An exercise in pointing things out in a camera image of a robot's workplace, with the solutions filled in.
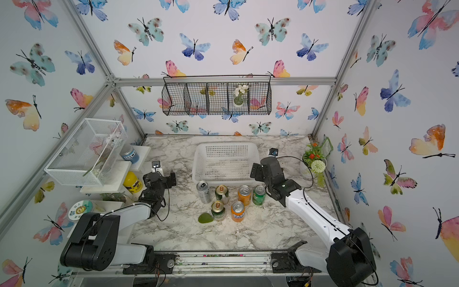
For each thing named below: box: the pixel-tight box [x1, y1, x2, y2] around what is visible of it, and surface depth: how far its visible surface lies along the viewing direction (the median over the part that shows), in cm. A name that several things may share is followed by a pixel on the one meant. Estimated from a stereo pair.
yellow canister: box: [123, 171, 143, 194], surface depth 91 cm
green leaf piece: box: [197, 212, 214, 224], surface depth 86 cm
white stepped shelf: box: [66, 144, 151, 240], surface depth 77 cm
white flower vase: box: [233, 84, 250, 108], surface depth 91 cm
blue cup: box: [119, 144, 140, 165], surface depth 85 cm
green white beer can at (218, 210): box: [210, 199, 226, 222], surface depth 80 cm
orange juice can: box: [237, 184, 252, 207], surface depth 86 cm
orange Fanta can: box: [230, 200, 246, 224], surface depth 80 cm
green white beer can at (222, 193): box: [215, 184, 230, 205], surface depth 86 cm
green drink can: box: [252, 184, 267, 206], surface depth 86 cm
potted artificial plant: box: [302, 142, 328, 188], surface depth 91 cm
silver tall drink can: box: [196, 179, 211, 205], surface depth 84 cm
